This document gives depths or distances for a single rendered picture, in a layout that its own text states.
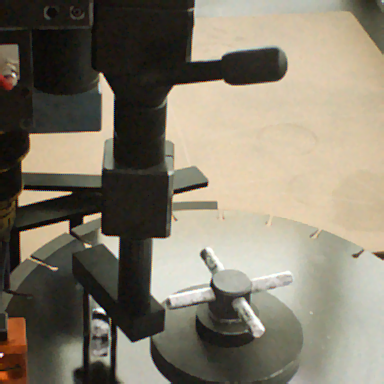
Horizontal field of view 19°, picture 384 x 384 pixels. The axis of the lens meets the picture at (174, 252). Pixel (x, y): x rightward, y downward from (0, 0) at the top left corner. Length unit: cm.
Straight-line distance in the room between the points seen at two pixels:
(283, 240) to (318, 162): 49
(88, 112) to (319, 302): 24
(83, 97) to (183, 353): 24
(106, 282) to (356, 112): 81
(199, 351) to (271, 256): 14
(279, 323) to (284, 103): 73
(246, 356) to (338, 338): 8
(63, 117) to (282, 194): 47
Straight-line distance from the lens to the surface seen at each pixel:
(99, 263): 78
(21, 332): 80
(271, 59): 61
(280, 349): 81
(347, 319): 86
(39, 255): 90
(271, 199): 133
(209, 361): 79
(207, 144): 142
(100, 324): 81
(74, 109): 93
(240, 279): 80
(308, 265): 91
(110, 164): 68
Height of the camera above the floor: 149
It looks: 37 degrees down
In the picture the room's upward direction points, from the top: 3 degrees clockwise
